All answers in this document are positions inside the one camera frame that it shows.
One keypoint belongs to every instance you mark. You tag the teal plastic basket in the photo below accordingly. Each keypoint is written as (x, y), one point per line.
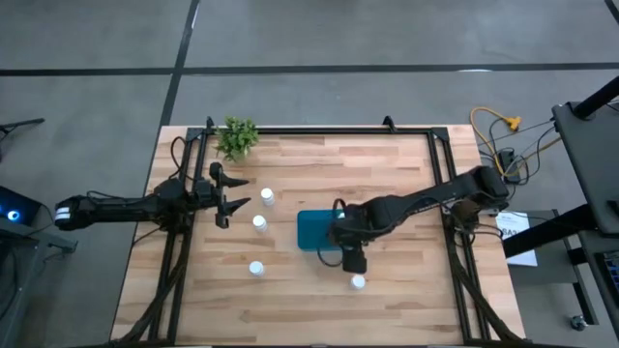
(312, 229)

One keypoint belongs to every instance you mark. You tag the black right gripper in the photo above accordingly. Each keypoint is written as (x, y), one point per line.
(354, 261)

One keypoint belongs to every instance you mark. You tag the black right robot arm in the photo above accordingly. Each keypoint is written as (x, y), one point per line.
(425, 195)

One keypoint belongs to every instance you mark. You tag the black equipment stand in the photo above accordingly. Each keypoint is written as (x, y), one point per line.
(590, 159)

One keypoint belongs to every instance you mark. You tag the white paper sheet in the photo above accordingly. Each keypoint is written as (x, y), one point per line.
(520, 222)

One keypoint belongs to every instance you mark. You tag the grey metal stand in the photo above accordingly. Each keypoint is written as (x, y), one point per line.
(48, 241)

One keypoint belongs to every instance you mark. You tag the green plant in white pot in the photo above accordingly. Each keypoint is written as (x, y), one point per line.
(237, 137)

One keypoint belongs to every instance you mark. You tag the black tripod leg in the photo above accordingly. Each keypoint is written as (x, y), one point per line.
(19, 124)

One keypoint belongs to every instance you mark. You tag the black power strip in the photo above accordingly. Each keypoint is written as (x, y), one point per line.
(508, 159)

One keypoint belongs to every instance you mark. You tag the grey caster wheel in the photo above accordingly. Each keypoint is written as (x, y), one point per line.
(578, 323)

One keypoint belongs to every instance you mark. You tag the black box with blue light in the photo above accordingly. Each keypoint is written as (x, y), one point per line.
(19, 208)

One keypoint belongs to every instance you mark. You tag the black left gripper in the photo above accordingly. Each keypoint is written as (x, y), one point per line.
(218, 193)

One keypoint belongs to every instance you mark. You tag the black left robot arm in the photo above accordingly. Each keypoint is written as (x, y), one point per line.
(121, 208)

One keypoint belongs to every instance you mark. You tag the black aluminium table frame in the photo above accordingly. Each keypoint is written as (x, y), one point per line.
(338, 130)

